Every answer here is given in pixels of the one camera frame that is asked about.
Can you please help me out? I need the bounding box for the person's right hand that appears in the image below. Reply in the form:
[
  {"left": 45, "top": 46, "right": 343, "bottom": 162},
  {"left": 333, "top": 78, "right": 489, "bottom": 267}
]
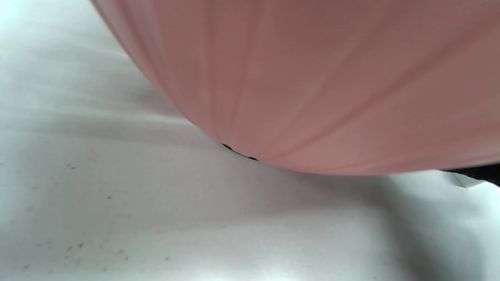
[{"left": 441, "top": 163, "right": 500, "bottom": 187}]

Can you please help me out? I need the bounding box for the pink salad bowl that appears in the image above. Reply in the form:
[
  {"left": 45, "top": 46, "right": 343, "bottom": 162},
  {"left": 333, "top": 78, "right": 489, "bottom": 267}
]
[{"left": 90, "top": 0, "right": 500, "bottom": 176}]

